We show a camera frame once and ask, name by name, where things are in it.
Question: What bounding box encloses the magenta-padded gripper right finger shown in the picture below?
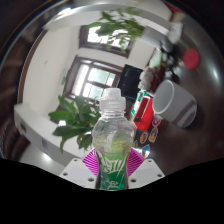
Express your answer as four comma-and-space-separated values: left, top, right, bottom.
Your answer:
127, 147, 166, 185

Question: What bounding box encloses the black chair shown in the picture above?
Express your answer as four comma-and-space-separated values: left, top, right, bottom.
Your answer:
116, 64, 145, 103

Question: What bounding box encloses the dark-framed window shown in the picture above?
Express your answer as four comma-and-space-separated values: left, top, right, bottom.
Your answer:
78, 24, 135, 58

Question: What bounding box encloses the flat round red coaster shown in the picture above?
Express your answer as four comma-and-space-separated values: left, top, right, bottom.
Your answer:
182, 48, 201, 71

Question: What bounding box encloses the dark tray of small jars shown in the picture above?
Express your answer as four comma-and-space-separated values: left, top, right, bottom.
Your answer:
137, 64, 166, 93

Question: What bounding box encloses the white ceramic mug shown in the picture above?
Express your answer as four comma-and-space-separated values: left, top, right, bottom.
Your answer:
152, 78, 198, 130

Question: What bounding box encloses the red plastic basket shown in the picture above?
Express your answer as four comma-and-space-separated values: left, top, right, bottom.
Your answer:
132, 96, 155, 131

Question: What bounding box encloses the clear green-labelled drink bottle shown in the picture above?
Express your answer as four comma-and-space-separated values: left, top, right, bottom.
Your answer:
91, 86, 136, 191

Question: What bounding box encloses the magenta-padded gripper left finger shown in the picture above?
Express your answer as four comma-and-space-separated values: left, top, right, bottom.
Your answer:
59, 147, 100, 185

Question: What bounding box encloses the green flat box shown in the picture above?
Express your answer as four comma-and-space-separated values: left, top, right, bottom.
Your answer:
131, 91, 148, 117

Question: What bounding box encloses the dark wooden double door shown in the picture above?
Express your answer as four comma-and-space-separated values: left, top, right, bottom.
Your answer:
64, 54, 123, 102

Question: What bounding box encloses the green plant in white pot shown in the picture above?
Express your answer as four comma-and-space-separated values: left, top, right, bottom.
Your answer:
87, 7, 175, 52
47, 94, 102, 155

